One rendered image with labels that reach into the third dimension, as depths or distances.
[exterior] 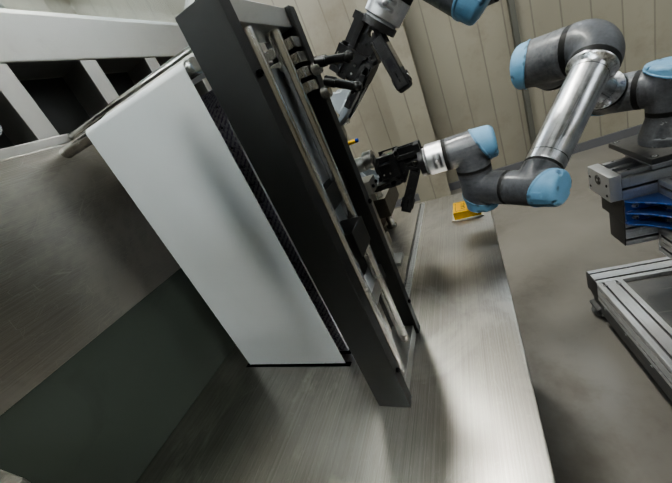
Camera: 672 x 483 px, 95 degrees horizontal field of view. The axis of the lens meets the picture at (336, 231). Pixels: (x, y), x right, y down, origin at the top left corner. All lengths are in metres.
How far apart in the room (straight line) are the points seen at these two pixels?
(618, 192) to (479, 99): 2.24
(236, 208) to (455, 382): 0.42
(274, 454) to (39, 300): 0.43
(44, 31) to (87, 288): 0.46
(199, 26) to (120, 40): 0.58
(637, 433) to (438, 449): 1.14
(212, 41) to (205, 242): 0.33
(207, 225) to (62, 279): 0.25
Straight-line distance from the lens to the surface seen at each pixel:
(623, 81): 1.34
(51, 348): 0.66
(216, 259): 0.58
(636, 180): 1.36
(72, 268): 0.67
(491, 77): 3.42
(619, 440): 1.55
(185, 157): 0.51
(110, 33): 0.91
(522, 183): 0.72
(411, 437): 0.51
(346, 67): 0.71
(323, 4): 3.46
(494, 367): 0.54
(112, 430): 0.72
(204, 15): 0.34
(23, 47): 0.80
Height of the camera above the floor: 1.32
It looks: 21 degrees down
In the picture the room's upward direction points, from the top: 25 degrees counter-clockwise
